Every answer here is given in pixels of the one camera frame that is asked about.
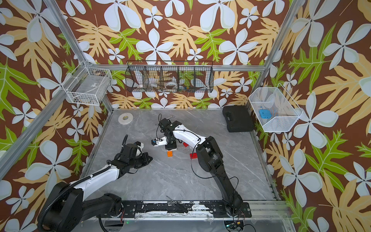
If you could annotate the white tape roll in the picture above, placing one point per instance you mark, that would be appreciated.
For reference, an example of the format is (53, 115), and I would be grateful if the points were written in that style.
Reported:
(125, 118)

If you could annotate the blue object in basket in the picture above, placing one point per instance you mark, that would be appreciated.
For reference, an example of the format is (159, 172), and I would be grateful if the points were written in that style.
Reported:
(265, 114)

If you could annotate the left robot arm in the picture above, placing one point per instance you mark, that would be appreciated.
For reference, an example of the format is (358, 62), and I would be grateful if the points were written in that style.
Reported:
(68, 204)

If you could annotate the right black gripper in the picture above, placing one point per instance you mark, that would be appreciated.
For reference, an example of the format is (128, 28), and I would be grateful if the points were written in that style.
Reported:
(170, 147)

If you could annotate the black wire basket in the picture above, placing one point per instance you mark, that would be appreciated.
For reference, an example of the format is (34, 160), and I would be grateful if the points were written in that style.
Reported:
(169, 76)

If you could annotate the white wire basket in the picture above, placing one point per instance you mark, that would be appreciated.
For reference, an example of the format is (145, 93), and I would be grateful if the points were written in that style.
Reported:
(87, 84)
(285, 110)

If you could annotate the black plastic case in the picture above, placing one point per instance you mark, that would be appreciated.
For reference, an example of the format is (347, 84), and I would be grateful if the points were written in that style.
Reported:
(238, 119)

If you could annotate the aluminium frame post left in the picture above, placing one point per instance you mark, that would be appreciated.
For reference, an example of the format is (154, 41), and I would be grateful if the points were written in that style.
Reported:
(37, 56)

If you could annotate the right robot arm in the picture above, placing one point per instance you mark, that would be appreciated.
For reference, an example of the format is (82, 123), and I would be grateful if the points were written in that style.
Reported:
(210, 159)

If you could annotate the red lego brick lower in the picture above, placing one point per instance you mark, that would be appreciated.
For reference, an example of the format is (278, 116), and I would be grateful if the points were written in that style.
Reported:
(193, 155)

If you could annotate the white wire basket left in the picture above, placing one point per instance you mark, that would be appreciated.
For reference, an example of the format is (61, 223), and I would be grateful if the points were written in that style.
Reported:
(87, 84)

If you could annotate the aluminium frame post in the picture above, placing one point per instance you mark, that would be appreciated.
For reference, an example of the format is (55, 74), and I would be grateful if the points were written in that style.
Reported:
(37, 56)
(283, 32)

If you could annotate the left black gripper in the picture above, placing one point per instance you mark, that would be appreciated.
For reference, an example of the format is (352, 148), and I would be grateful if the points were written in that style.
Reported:
(145, 155)

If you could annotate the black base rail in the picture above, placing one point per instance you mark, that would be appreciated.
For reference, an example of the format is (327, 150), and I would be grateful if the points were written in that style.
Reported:
(188, 209)

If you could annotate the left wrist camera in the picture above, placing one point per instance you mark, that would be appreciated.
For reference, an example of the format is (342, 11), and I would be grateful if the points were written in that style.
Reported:
(139, 145)

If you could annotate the white wire basket right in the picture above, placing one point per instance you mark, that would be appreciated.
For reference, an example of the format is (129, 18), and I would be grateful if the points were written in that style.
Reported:
(285, 110)

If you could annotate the aluminium frame post right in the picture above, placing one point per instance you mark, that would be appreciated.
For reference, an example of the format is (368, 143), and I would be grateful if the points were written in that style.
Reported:
(283, 32)

